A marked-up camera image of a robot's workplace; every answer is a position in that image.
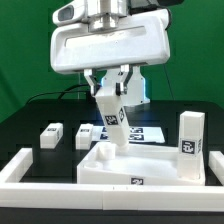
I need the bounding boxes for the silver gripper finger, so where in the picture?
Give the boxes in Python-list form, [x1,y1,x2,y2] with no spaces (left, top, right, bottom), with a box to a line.
[84,69,100,96]
[115,64,131,96]

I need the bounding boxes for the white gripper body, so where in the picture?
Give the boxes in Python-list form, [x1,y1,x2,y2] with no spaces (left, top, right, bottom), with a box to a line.
[50,9,170,74]

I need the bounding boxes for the white desk top tray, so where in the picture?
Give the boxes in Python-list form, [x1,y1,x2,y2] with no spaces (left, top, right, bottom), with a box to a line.
[77,142,205,186]

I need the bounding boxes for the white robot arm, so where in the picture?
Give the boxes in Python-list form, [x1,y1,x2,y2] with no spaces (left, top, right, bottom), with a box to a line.
[50,0,183,107]

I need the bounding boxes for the fiducial marker sheet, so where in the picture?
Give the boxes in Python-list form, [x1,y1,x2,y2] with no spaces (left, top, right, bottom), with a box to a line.
[92,126,165,143]

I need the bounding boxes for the white U-shaped fence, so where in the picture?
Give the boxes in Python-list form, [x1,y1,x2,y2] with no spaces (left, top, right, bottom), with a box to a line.
[0,148,224,212]

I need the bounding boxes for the black cable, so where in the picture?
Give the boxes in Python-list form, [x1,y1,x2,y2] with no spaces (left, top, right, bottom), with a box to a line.
[25,83,92,106]

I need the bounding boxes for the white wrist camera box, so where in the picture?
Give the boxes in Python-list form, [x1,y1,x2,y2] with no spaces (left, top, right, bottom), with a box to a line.
[52,4,86,26]

